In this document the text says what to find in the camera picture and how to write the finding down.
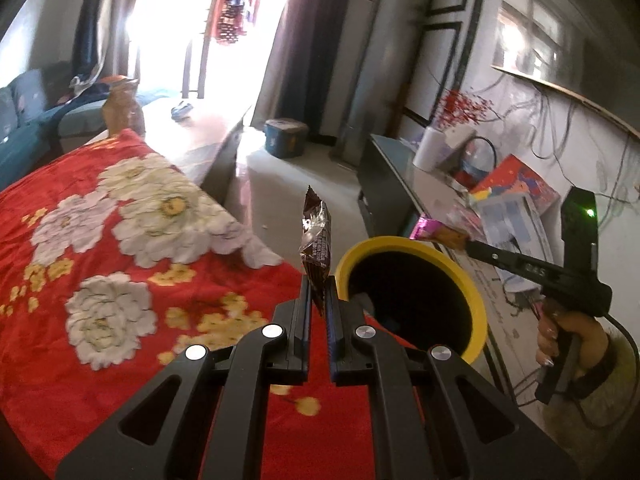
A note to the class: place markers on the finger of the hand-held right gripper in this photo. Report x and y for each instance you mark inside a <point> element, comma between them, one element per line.
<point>492,255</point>

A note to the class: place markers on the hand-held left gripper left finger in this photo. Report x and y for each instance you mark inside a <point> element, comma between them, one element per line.
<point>306,305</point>

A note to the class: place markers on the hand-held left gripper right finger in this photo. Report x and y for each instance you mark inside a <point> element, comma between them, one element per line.
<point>332,320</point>

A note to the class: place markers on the brown snack wrapper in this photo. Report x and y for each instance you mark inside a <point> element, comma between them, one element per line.
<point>315,245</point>

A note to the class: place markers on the pink snack wrapper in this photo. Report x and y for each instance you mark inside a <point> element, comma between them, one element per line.
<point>425,227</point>

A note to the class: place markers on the yellow trash bin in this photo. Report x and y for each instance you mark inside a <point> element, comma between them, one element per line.
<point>395,244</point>

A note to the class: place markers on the person's right forearm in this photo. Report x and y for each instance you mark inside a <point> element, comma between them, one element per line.
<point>605,410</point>

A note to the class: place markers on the person's right hand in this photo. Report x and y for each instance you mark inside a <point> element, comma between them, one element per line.
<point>592,340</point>

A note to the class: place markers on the papers on side cabinet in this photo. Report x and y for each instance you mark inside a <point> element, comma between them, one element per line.
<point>510,220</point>

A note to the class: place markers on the red paper booklet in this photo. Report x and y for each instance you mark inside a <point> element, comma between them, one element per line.
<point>520,175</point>

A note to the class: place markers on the white flat device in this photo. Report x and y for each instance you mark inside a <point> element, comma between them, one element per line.
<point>457,140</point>

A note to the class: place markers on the white paper roll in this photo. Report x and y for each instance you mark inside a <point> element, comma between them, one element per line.
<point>429,152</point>

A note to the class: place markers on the black glass television stand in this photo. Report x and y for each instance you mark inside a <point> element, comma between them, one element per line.
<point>385,185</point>

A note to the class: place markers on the red berry branches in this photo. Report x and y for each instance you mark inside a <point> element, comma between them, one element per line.
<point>462,107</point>

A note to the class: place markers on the blue storage box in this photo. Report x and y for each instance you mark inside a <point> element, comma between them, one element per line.
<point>285,139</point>

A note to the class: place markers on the grey coffee table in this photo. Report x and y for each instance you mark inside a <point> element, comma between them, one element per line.
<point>200,135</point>

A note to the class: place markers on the grey standing air conditioner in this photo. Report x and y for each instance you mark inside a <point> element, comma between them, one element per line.
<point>385,60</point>

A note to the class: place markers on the small blue object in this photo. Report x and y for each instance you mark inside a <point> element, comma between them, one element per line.
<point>181,110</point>

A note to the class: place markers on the grey curtain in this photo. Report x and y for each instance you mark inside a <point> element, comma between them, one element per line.
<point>300,50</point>

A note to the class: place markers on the brown framed glass door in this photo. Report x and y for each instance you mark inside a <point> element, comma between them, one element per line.
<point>192,70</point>

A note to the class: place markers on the red floral blanket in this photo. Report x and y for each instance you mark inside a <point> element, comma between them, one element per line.
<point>45,310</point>

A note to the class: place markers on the brown paper bag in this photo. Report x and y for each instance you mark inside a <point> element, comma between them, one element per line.
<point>122,107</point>

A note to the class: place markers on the hanging clothes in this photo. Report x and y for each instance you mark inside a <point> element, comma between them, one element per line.
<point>237,5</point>

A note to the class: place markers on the blue sofa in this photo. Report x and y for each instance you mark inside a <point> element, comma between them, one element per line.
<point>20,145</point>

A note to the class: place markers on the dark blue curtain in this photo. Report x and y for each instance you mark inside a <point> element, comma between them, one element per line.
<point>90,35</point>

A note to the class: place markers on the wall mounted television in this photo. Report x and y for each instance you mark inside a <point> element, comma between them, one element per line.
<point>545,35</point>

